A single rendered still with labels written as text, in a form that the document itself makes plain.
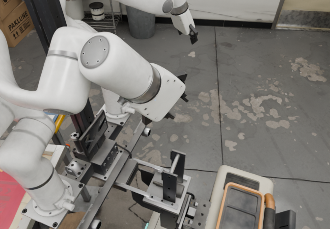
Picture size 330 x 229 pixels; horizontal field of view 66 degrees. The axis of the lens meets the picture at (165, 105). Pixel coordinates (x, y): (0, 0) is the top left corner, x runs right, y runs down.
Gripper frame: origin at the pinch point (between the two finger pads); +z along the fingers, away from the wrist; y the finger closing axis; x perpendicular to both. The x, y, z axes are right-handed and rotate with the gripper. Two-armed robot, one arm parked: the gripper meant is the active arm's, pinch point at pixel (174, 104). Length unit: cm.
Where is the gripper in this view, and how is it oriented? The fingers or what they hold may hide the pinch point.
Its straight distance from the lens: 59.8
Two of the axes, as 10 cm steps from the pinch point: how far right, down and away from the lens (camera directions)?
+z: 4.1, 2.5, 8.8
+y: 6.3, -7.8, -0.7
